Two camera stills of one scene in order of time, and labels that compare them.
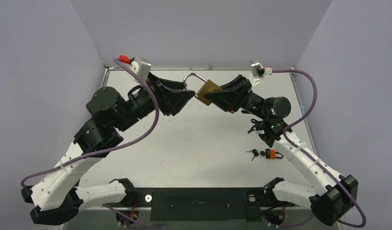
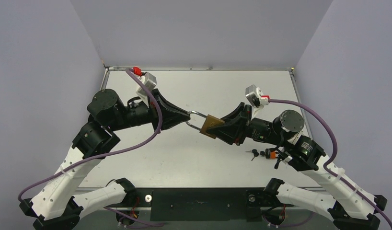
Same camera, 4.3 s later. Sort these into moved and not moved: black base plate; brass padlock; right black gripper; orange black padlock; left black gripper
Moved: brass padlock; right black gripper; left black gripper
Not moved: orange black padlock; black base plate
